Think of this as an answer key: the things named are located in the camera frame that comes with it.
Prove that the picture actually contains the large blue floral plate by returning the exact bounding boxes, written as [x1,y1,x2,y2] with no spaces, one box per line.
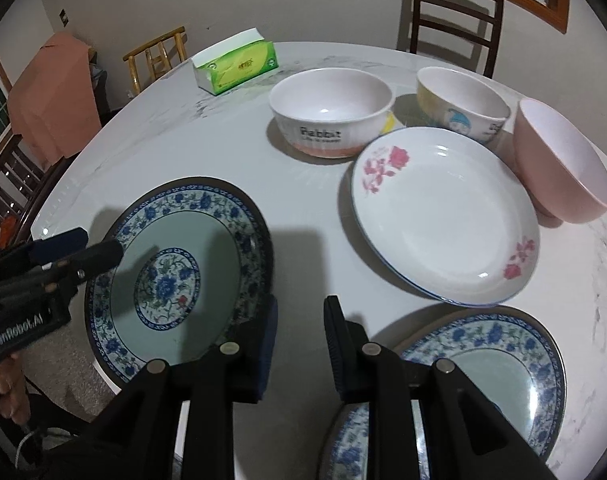
[84,177,273,388]

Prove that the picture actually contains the small blue floral plate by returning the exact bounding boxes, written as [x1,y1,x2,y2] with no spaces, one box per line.
[318,306,568,480]

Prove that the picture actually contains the white plate pink flowers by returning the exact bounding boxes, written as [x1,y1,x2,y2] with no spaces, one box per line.
[350,127,540,308]

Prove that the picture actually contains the white pink Rabbit bowl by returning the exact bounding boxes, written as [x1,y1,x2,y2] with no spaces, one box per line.
[269,67,396,159]

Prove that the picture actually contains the yellow blue cartoon bowl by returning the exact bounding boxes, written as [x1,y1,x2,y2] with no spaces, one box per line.
[416,66,511,144]

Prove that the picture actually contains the left hand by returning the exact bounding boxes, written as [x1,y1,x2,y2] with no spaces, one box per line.
[0,352,30,426]

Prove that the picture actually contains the dark wooden side chair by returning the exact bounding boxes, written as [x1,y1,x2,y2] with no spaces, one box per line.
[0,132,75,249]

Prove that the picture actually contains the bamboo chair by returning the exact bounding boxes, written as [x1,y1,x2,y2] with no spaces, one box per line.
[122,26,188,96]

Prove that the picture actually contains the green tissue box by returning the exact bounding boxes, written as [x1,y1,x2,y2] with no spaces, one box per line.
[191,28,279,96]

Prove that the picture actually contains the yellow round warning sticker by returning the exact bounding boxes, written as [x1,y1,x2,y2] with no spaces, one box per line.
[381,112,402,134]

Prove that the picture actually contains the black cable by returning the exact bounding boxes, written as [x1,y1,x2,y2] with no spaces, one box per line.
[13,378,75,466]

